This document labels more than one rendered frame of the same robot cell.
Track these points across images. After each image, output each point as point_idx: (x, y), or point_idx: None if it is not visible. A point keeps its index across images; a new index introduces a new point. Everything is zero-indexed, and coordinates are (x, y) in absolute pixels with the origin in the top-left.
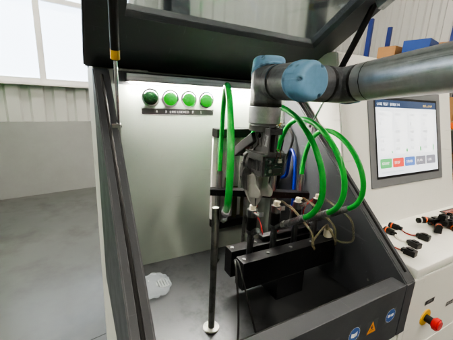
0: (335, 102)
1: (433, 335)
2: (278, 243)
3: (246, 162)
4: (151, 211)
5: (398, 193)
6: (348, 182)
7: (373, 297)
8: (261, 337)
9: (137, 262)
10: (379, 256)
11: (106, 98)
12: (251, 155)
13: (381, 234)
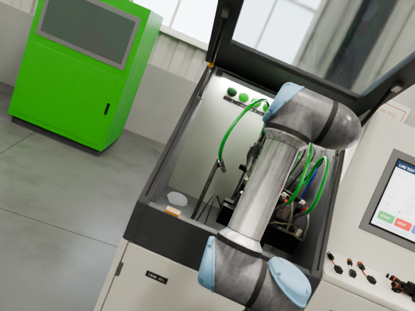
0: None
1: None
2: None
3: (252, 147)
4: (201, 160)
5: (390, 250)
6: (328, 203)
7: None
8: (199, 223)
9: (168, 157)
10: (311, 255)
11: (204, 82)
12: (255, 144)
13: (321, 242)
